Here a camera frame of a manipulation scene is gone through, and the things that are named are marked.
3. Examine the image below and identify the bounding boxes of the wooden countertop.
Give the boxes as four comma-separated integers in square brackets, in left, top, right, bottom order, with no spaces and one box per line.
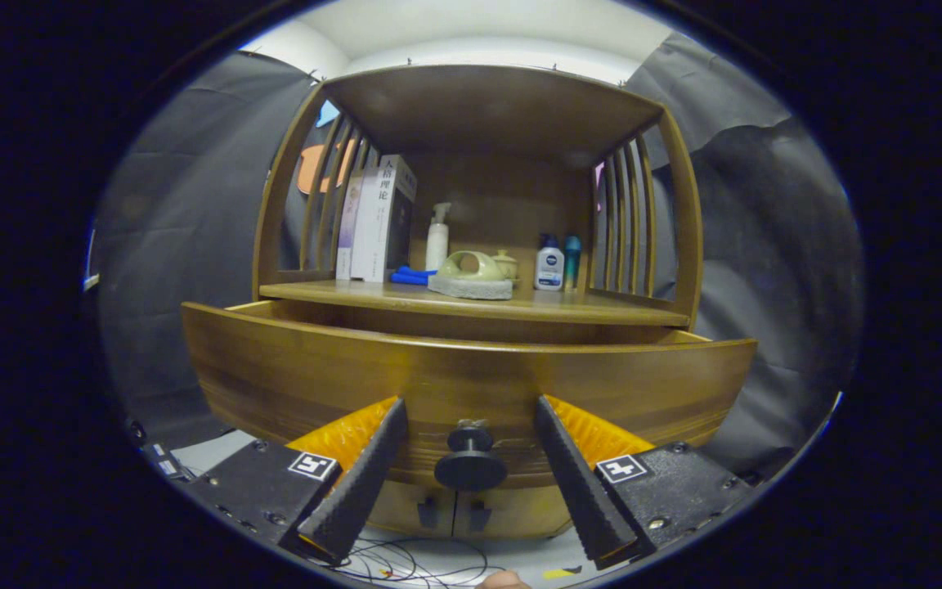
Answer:
[258,278,691,328]

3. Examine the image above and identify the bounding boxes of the white lotion bottle blue cap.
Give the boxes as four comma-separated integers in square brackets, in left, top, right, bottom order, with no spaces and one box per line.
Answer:
[534,234,566,292]

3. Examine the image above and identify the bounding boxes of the black device box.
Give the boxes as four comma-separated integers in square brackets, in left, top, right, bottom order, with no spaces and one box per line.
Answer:
[140,442,187,485]

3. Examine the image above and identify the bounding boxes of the white spine grey cover book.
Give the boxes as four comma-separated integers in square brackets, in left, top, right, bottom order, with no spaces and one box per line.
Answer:
[350,154,418,283]

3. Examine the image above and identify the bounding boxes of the black floor cables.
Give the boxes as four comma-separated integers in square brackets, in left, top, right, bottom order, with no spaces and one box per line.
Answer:
[332,536,509,586]

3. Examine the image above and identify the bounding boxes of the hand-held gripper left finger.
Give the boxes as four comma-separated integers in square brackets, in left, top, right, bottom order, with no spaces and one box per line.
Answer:
[189,396,408,565]

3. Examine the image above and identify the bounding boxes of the wooden cabinet door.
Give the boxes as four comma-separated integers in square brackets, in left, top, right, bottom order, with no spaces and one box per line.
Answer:
[453,483,578,541]
[365,479,460,538]

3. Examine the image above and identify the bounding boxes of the wooden cabinet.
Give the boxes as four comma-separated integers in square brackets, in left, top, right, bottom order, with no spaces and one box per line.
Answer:
[252,64,705,541]

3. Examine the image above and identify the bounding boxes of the white pump bottle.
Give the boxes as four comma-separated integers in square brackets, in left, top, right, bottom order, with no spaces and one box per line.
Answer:
[425,202,452,272]

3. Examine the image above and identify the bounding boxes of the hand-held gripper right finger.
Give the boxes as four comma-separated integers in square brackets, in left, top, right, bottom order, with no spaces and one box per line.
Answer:
[533,394,762,571]

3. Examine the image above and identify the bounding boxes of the green handled grey scrub brush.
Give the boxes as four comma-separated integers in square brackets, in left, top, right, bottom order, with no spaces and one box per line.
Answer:
[427,250,514,301]

